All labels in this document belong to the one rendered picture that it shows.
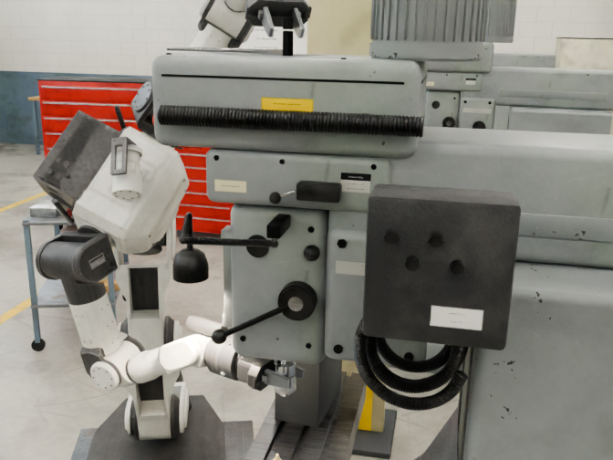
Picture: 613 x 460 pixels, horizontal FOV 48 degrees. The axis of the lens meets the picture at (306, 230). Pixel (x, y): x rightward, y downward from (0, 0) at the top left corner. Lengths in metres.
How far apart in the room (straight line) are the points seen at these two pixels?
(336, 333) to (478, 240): 0.43
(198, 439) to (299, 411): 0.76
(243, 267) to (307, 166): 0.24
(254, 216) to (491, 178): 0.42
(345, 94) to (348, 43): 1.87
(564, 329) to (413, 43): 0.51
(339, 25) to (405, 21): 1.86
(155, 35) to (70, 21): 1.44
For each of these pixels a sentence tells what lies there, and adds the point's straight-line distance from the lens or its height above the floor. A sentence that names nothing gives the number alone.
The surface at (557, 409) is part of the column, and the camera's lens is 1.20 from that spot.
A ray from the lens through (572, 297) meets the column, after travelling 1.12.
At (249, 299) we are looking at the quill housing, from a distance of 1.31.
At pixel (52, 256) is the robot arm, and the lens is 1.68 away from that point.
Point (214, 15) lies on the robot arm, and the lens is 1.71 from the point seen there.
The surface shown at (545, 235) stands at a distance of 1.20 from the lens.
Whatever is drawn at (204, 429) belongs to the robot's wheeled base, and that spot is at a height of 0.57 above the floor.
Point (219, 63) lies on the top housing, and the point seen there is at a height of 1.88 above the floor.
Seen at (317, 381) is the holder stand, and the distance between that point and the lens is 1.75.
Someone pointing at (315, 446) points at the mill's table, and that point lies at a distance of 1.75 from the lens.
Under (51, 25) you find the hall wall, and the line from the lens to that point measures 12.06.
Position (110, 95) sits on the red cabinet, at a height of 1.33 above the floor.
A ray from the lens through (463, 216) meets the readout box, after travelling 0.92.
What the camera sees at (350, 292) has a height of 1.48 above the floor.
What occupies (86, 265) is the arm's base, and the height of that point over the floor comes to 1.42.
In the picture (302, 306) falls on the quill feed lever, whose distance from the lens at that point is 1.25.
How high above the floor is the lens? 1.94
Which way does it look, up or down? 16 degrees down
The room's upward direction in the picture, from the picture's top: 1 degrees clockwise
